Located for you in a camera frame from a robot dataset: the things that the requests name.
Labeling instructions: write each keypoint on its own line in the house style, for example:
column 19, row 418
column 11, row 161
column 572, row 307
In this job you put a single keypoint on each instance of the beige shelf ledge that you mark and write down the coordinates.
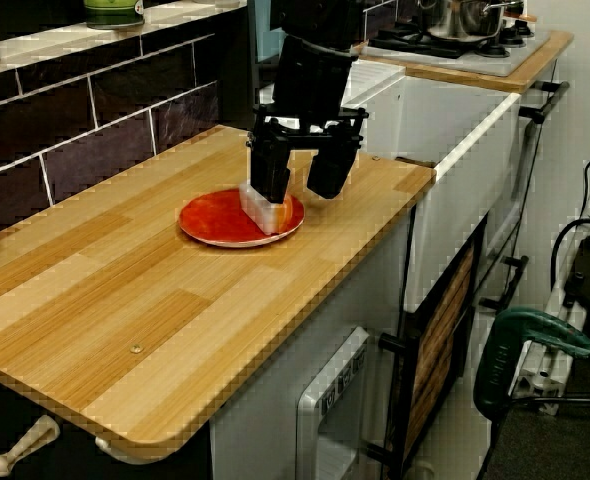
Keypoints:
column 75, row 42

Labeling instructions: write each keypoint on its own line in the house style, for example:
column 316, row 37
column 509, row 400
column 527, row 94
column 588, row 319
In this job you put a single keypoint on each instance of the steel cooking pot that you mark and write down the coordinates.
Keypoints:
column 465, row 20

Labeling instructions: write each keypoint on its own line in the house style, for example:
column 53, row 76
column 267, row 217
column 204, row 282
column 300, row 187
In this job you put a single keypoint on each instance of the wooden countertop board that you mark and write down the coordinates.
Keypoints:
column 150, row 290

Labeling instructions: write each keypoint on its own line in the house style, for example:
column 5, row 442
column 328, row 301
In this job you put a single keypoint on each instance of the white toy kitchen cabinet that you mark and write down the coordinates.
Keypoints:
column 450, row 150

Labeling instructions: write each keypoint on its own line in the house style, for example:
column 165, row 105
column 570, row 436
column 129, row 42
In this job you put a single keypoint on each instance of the aluminium frame rail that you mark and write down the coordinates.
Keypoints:
column 535, row 380

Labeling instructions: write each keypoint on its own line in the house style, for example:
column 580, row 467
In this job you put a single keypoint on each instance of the red round plate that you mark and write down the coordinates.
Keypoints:
column 210, row 220

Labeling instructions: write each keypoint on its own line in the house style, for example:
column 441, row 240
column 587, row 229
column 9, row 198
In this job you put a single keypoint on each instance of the green bottle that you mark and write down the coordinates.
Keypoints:
column 112, row 12

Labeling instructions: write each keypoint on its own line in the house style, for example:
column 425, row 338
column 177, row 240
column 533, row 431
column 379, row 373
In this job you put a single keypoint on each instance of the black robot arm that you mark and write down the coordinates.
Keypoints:
column 320, row 25

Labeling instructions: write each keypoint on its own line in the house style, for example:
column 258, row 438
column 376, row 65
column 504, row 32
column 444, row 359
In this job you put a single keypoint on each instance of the salmon sushi toy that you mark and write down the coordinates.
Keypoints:
column 265, row 215

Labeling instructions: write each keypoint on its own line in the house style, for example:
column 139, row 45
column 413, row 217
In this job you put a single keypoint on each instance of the wooden stove counter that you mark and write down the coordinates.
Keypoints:
column 525, row 79

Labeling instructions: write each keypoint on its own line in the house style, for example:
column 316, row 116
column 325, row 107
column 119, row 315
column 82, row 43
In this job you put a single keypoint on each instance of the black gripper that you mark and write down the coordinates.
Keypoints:
column 310, row 80

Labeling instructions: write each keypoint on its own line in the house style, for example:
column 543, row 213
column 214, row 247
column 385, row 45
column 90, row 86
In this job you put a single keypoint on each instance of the grey dispenser panel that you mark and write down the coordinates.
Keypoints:
column 310, row 400

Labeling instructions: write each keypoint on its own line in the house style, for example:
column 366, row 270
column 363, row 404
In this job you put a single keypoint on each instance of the grey stove top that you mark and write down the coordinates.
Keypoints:
column 515, row 57

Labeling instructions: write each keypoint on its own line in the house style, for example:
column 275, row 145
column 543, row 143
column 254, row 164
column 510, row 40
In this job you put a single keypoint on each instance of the dark tile backsplash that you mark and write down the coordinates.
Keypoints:
column 100, row 125

